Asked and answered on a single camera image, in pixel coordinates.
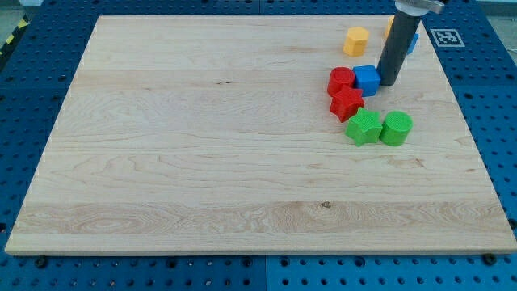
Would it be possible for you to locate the blue triangle block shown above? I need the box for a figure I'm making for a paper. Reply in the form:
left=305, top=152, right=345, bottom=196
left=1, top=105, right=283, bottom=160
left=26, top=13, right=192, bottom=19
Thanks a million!
left=406, top=33, right=419, bottom=55

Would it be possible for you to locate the wooden board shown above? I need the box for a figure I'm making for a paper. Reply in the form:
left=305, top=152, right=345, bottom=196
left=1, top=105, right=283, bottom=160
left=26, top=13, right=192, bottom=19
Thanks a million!
left=6, top=15, right=516, bottom=256

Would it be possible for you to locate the red star block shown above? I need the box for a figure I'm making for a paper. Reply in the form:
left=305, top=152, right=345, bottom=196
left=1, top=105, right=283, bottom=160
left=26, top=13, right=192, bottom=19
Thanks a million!
left=330, top=86, right=364, bottom=123

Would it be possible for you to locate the green star block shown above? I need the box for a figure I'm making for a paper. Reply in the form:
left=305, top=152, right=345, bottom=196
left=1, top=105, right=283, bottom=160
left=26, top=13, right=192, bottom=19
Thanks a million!
left=344, top=108, right=383, bottom=146

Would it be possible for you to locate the red cylinder block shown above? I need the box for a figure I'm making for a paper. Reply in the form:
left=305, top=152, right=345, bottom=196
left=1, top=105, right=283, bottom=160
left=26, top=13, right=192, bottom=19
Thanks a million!
left=327, top=67, right=355, bottom=96

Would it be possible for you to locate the blue cube block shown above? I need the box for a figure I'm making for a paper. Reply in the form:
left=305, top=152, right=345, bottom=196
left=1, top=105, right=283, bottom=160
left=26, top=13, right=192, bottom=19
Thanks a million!
left=352, top=65, right=380, bottom=97

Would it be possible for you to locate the green cylinder block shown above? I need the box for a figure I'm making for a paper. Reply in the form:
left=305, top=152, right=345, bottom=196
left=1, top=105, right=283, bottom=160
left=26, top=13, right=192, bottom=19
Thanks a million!
left=379, top=111, right=413, bottom=146

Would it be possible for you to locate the yellow hexagon block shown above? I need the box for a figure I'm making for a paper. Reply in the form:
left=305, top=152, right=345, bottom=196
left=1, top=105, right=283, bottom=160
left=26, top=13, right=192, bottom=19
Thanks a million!
left=343, top=27, right=369, bottom=57

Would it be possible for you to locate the yellow block behind rod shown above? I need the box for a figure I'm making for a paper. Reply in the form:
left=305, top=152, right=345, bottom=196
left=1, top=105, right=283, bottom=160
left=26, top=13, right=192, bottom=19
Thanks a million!
left=384, top=15, right=395, bottom=39

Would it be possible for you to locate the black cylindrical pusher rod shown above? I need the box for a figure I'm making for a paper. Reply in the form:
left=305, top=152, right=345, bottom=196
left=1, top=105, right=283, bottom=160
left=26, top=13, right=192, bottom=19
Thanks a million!
left=376, top=11, right=421, bottom=86

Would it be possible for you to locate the white fiducial marker tag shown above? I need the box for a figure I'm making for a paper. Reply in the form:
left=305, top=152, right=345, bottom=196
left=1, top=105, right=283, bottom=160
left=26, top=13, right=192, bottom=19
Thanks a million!
left=431, top=28, right=464, bottom=48

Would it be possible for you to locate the yellow black hazard tape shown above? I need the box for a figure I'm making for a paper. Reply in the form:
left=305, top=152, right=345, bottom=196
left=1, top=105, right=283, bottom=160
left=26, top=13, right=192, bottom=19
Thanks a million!
left=1, top=15, right=30, bottom=57

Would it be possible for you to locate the silver rod mount clamp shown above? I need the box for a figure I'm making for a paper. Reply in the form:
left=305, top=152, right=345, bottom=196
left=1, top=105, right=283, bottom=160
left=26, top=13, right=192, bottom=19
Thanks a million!
left=395, top=0, right=445, bottom=16

